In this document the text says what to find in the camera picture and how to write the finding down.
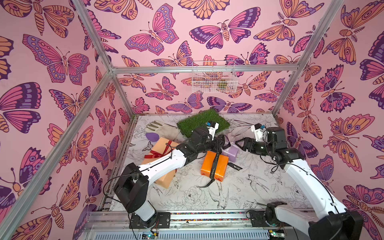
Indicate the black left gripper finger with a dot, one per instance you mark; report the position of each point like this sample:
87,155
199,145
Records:
225,151
223,140

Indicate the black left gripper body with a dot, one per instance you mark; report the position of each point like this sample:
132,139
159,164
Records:
208,146

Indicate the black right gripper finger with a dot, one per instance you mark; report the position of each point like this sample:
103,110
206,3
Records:
243,141
242,147

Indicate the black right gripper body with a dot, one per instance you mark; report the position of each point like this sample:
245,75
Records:
250,144

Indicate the lilac gift box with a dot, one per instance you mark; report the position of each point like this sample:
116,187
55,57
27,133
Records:
231,152

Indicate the orange gift box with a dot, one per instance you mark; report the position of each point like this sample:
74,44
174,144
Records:
214,166

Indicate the black lettered ribbon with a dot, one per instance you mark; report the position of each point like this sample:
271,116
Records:
230,164

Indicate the large tan gift box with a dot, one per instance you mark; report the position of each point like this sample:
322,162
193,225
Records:
160,163

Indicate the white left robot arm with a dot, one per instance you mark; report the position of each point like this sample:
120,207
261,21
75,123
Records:
132,185

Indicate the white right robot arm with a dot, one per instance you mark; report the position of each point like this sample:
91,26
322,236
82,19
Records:
331,220

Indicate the red ribbon bow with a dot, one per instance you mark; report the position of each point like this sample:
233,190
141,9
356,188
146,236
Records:
160,149

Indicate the green artificial grass mat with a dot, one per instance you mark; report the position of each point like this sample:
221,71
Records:
188,125

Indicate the beige gardening glove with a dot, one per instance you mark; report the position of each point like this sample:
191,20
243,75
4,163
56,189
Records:
162,129

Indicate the purple pink hand trowel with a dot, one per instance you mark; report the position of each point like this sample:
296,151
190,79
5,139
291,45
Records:
152,137

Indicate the green item in basket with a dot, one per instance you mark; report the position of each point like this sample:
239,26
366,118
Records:
222,85

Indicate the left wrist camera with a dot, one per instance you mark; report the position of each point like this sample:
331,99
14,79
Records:
212,128

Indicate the white wire basket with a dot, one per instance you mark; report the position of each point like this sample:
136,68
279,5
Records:
205,78

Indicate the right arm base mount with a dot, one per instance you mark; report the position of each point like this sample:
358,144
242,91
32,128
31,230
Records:
269,216

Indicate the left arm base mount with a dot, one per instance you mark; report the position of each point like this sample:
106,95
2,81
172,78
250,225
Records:
160,220

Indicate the aluminium front rail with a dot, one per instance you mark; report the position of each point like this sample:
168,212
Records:
190,225

